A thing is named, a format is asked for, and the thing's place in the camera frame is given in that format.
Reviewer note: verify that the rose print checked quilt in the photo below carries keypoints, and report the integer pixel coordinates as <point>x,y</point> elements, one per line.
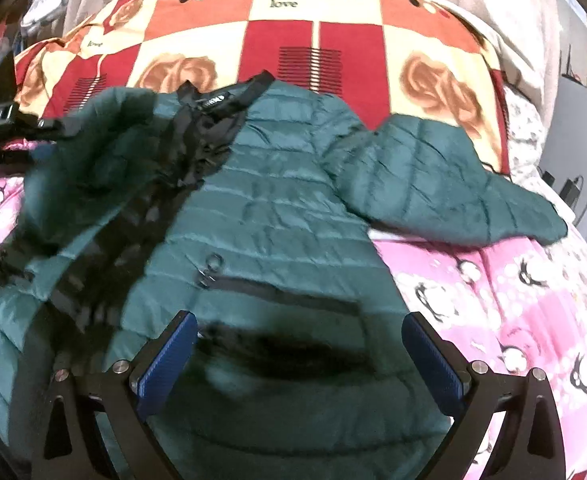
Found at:
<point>283,35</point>

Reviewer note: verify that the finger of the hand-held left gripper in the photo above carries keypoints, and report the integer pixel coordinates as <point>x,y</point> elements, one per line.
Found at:
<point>3,115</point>
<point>41,152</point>

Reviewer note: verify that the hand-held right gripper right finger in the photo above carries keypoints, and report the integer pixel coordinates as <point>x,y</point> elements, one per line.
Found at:
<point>433,360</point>

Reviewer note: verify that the pink penguin print blanket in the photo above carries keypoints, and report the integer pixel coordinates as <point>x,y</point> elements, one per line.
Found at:
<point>498,300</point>

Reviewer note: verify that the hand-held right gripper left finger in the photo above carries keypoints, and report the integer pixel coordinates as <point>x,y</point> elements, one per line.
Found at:
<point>168,355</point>

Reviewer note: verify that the small floral bed sheet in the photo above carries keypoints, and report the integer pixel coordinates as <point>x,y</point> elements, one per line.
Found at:
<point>523,125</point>

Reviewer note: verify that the clear plastic bag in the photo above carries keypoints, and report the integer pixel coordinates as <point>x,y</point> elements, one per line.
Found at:
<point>43,5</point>

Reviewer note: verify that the black power adapter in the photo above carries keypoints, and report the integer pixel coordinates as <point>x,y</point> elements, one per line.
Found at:
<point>572,189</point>

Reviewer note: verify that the green quilted jacket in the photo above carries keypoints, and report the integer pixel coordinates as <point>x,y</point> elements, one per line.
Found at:
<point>273,200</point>

